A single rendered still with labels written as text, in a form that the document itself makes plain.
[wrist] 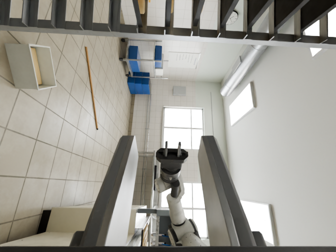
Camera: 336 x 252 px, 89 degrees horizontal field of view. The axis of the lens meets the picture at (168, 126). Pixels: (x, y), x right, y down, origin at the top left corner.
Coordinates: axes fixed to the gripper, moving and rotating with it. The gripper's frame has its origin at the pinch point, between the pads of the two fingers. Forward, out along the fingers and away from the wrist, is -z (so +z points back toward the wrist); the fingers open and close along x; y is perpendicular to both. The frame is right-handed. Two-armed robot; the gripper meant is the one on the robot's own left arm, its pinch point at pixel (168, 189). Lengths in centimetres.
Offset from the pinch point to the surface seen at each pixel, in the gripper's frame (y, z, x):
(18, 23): -2, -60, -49
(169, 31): -5, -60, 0
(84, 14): 0, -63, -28
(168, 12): 1, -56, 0
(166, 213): -152, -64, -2
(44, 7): -8, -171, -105
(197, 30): -4, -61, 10
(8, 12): 0, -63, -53
